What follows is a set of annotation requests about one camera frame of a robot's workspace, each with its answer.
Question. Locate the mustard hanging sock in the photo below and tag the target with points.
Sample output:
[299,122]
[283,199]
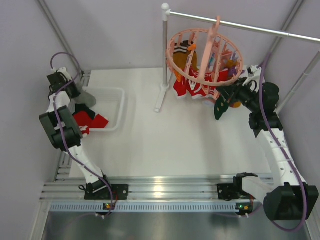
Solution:
[181,53]

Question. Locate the white plastic basket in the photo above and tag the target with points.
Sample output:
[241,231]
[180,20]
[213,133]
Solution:
[110,102]

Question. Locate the silver clothes rack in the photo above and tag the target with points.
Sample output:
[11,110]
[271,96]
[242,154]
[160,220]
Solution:
[279,34]

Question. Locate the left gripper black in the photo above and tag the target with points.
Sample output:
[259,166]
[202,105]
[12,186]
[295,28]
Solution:
[76,92]

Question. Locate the red hanging sock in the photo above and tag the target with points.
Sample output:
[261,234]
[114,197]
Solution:
[181,90]
[198,90]

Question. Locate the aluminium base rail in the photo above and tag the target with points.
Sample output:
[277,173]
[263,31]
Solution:
[151,195]

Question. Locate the red santa sock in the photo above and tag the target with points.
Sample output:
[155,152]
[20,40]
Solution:
[86,123]

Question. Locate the pink round clip hanger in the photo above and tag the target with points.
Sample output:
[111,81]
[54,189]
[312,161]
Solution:
[213,51]

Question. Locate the right black mount plate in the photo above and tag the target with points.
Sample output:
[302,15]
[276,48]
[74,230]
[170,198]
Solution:
[227,192]

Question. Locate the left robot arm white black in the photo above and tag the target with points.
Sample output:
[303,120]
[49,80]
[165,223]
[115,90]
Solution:
[63,131]

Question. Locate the grey sock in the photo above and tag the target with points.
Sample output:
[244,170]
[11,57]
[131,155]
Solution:
[84,97]

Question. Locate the black sock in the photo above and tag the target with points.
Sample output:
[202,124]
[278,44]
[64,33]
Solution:
[84,108]

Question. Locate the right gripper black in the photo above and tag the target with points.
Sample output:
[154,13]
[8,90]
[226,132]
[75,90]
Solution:
[231,92]

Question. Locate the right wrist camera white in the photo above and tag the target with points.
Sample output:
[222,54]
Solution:
[254,71]

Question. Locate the left black mount plate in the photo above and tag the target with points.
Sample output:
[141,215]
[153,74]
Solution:
[119,192]

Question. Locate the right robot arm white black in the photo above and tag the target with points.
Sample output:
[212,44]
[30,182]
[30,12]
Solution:
[290,197]

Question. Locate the black mount plate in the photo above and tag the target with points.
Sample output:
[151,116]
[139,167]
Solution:
[119,192]
[227,192]

